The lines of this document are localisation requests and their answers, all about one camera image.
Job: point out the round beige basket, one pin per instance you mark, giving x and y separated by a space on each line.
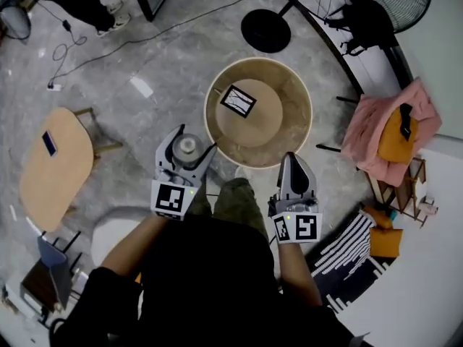
260 132

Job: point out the dark grey chair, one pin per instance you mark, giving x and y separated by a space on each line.
54 266

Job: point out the white power strip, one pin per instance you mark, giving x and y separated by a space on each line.
53 87

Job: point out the wooden rack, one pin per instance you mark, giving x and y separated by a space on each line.
405 193

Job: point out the white grey bean bag chair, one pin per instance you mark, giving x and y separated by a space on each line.
112 233

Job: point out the white sofa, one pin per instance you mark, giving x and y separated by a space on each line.
416 295

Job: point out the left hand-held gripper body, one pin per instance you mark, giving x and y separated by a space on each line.
170 199

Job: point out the black picture frame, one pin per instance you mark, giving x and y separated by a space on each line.
238 101

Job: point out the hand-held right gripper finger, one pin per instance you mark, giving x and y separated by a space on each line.
311 184
285 179

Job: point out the person's black shirt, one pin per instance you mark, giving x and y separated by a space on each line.
210 287

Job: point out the person's left forearm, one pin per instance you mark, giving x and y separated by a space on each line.
134 244

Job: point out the black backpack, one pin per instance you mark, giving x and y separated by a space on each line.
365 27

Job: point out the black pedestal fan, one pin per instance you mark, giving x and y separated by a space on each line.
266 31

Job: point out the oval wooden table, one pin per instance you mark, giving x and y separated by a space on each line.
54 179

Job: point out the person's olive trousers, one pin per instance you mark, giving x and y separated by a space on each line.
235 204

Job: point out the orange cushion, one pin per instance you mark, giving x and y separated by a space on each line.
385 242
394 146

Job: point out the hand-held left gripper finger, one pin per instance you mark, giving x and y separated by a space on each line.
162 154
204 165

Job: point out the pink blanket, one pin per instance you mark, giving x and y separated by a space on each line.
365 139

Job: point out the black white striped blanket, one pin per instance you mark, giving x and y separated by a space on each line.
343 259

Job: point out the person's right forearm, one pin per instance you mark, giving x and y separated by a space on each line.
298 273

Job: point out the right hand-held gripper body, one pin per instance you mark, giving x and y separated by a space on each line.
304 226

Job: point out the smartphone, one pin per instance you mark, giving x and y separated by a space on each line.
49 143

